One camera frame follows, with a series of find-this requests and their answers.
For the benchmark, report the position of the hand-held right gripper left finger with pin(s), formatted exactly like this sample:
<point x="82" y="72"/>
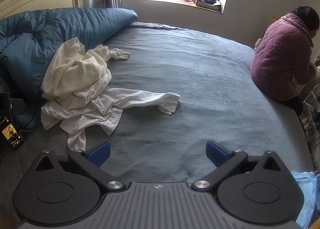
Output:
<point x="100" y="154"/>

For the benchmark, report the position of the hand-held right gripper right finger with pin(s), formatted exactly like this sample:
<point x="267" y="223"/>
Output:
<point x="216" y="152"/>

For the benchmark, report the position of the cream fluffy sweater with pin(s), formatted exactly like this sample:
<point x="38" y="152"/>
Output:
<point x="75" y="73"/>

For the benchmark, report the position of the white shirt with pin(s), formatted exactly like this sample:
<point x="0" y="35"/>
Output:
<point x="140" y="97"/>

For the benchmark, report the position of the grey bed blanket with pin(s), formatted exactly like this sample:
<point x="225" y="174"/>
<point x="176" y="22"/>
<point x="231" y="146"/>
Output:
<point x="187" y="73"/>

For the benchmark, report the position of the black smartphone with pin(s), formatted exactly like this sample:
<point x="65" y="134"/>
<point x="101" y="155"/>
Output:
<point x="11" y="132"/>

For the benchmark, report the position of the light blue folded cloth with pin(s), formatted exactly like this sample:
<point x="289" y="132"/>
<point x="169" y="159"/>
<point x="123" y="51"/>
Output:
<point x="306" y="194"/>

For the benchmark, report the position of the white shoe rack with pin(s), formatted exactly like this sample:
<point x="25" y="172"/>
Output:
<point x="312" y="109"/>

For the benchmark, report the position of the blue duvet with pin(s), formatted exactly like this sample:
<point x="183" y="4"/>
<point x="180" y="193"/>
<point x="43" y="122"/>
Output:
<point x="50" y="26"/>

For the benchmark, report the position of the cardboard shoe box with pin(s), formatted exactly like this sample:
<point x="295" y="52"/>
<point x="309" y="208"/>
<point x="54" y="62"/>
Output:
<point x="207" y="6"/>

